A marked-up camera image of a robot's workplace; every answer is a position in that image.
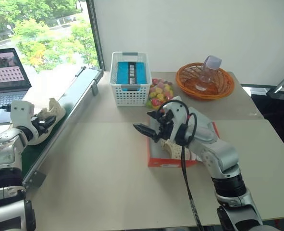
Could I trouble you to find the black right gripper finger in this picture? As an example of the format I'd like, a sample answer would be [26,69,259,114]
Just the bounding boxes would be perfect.
[132,123,160,141]
[146,109,166,120]

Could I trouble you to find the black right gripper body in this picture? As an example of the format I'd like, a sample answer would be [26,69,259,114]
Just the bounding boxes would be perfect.
[154,109,175,143]

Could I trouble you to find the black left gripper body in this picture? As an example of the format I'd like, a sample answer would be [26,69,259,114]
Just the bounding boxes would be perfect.
[32,115,50,133]

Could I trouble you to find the beige perforated clog shoe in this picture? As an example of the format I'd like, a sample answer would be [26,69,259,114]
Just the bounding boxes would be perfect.
[160,139,193,161]
[27,97,67,146]

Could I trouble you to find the orange cardboard shoebox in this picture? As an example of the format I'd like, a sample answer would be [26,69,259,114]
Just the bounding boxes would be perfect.
[147,95,221,168]

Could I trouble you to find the bag of colourful candies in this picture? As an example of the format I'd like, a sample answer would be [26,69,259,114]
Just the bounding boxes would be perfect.
[145,77,175,109]

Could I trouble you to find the white perforated plastic basket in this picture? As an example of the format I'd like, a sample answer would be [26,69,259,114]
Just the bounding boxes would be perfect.
[110,51,153,107]

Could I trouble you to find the silver conveyor with green belt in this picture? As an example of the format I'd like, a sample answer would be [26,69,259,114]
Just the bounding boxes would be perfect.
[21,66,104,190]

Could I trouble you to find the blue box with black stripe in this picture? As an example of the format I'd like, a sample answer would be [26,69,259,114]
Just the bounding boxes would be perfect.
[115,61,149,92]

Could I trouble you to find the grey open laptop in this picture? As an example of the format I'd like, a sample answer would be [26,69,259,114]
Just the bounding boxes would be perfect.
[0,48,33,126]

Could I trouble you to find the clear bottle with purple cap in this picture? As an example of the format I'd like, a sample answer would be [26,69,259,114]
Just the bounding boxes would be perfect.
[194,55,223,92]

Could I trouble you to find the orange woven basket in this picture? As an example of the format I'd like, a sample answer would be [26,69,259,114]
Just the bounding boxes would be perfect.
[175,62,236,101]

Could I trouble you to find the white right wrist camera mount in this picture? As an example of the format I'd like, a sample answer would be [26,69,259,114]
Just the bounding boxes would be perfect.
[164,99,198,143]

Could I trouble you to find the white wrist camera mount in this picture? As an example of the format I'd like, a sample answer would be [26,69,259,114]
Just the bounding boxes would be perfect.
[10,100,40,145]
[164,99,198,143]

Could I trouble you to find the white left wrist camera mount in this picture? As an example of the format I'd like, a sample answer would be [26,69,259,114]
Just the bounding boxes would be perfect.
[10,100,40,145]

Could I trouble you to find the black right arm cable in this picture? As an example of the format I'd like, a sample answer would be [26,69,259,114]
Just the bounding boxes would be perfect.
[157,100,205,231]

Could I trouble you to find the dark window frame post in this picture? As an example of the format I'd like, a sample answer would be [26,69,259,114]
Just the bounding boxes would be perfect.
[85,0,106,72]

